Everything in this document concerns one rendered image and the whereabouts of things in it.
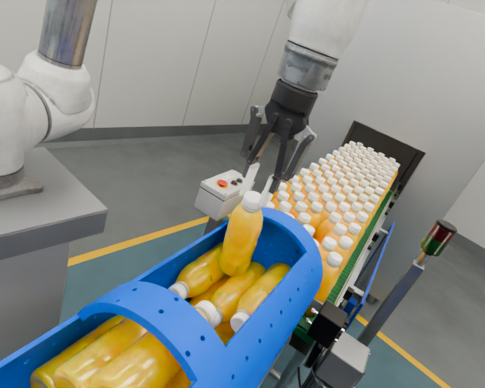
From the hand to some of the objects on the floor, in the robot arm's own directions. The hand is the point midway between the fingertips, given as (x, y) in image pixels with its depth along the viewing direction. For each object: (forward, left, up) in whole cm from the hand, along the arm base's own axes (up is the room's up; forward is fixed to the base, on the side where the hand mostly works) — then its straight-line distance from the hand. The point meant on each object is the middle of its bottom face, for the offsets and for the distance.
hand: (258, 185), depth 69 cm
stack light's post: (+35, +58, -135) cm, 151 cm away
